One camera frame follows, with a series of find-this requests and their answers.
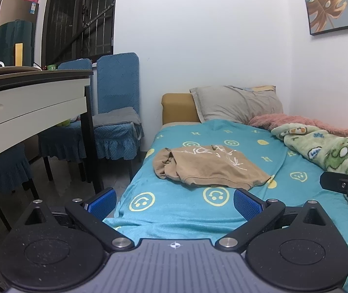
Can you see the green cartoon print blanket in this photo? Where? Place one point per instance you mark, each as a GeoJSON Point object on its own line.
{"type": "Point", "coordinates": [329, 151]}

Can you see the grey seat cushion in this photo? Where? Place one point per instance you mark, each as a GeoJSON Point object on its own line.
{"type": "Point", "coordinates": [116, 116]}

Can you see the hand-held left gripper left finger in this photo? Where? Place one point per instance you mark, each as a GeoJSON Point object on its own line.
{"type": "Point", "coordinates": [102, 204]}

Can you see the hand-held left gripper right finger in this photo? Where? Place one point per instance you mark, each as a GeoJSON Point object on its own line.
{"type": "Point", "coordinates": [247, 206]}

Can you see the dark teal covered appliance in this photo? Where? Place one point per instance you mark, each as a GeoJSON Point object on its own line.
{"type": "Point", "coordinates": [7, 42]}

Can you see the white table with dark top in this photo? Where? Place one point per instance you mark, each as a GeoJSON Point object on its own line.
{"type": "Point", "coordinates": [24, 103]}

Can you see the pink fluffy blanket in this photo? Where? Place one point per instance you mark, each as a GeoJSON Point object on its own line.
{"type": "Point", "coordinates": [329, 126]}

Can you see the blue covered chair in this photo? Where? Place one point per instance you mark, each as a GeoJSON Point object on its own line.
{"type": "Point", "coordinates": [3, 171]}
{"type": "Point", "coordinates": [61, 143]}
{"type": "Point", "coordinates": [117, 82]}

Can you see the teal smiley print bed sheet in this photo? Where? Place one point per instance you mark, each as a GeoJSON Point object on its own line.
{"type": "Point", "coordinates": [284, 164]}

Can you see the small green cup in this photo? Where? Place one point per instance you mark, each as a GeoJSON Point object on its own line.
{"type": "Point", "coordinates": [52, 67]}

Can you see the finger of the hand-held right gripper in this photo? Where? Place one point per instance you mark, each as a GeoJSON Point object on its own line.
{"type": "Point", "coordinates": [332, 182]}

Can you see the tan t-shirt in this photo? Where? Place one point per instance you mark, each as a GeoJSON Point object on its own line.
{"type": "Point", "coordinates": [210, 171]}

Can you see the cardboard box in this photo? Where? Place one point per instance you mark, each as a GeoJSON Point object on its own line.
{"type": "Point", "coordinates": [15, 10]}

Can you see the dark framed window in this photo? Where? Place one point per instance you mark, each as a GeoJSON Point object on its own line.
{"type": "Point", "coordinates": [70, 21]}

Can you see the yellow card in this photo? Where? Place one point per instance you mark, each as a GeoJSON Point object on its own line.
{"type": "Point", "coordinates": [19, 55]}

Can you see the green yellow toy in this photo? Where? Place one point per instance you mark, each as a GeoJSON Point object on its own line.
{"type": "Point", "coordinates": [62, 123]}

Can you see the mustard yellow headboard cushion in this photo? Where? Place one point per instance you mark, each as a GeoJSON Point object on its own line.
{"type": "Point", "coordinates": [178, 108]}

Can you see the grey pillow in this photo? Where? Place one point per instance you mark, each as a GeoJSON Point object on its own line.
{"type": "Point", "coordinates": [235, 103]}

